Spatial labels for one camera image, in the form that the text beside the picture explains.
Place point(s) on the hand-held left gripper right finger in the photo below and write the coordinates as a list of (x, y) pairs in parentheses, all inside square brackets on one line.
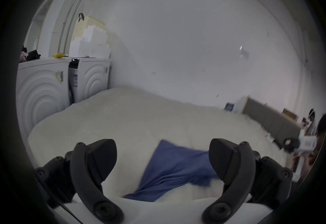
[(235, 167)]

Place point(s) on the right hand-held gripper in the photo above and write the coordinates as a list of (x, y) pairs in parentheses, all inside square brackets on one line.
[(307, 142)]

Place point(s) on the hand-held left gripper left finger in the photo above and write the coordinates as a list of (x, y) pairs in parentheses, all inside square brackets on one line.
[(84, 167)]

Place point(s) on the blue garment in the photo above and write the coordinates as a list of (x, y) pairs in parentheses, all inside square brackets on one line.
[(175, 167)]

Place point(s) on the brown carton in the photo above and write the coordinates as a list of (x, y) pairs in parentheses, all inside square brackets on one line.
[(290, 114)]

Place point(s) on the grey padded headboard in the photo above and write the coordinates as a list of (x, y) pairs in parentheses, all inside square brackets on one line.
[(270, 118)]

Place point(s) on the white box with blue label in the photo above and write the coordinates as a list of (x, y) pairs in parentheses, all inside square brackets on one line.
[(235, 106)]

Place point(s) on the bed with white sheet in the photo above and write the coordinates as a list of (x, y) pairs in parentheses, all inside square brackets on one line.
[(142, 118)]

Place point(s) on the white washing machine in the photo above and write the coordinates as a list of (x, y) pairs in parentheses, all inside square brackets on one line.
[(40, 90), (94, 77)]

